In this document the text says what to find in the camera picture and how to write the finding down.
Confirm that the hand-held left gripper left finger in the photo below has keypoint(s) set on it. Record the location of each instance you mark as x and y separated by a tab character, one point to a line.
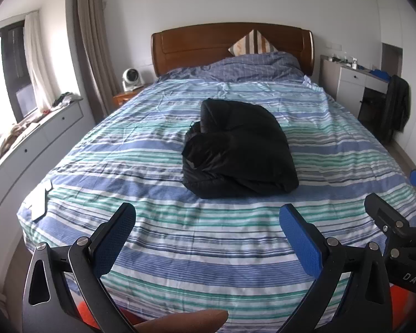
114	236

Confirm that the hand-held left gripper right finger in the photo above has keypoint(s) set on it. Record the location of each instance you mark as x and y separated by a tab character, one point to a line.
303	239

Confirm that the black puffer jacket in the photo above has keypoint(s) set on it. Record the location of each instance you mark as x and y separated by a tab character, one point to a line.
239	149

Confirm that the clothes pile on cabinet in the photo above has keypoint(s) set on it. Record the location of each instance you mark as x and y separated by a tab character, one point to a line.
65	99

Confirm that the person's left hand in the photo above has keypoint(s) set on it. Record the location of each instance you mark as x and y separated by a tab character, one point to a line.
190	321

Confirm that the striped bed cover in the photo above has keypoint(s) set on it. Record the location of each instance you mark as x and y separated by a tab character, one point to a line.
142	166

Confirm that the black garment on chair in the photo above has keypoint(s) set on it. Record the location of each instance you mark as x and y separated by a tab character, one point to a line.
397	105

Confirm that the white cloth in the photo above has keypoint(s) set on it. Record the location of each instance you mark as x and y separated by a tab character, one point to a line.
38	201

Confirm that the blue item on desk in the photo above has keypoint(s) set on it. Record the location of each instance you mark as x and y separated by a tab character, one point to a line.
380	74

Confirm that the white window-side cabinet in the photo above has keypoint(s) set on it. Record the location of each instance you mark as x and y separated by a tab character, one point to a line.
27	152

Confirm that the white desk with drawers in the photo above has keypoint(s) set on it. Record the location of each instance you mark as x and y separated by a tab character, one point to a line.
350	81

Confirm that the wooden nightstand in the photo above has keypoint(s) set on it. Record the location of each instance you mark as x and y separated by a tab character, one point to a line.
126	96

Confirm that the white wardrobe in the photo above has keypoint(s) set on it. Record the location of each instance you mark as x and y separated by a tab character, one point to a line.
407	41

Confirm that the beige cloth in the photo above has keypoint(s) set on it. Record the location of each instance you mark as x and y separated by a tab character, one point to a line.
10	138

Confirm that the white desk fan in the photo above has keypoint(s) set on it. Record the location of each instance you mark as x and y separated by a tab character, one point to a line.
131	78

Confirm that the blue checked quilt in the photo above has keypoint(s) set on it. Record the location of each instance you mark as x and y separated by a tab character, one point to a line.
249	67

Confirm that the white sheer curtain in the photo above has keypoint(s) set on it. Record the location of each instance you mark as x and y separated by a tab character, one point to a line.
38	62

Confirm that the window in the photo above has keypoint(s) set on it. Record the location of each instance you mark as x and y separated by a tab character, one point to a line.
7	76

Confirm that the brown curtain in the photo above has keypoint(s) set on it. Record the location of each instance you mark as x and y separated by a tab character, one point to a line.
92	41

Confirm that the striped pillow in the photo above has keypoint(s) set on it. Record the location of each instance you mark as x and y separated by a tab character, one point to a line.
251	43

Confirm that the wooden headboard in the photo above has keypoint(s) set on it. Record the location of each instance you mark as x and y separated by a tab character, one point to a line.
194	45

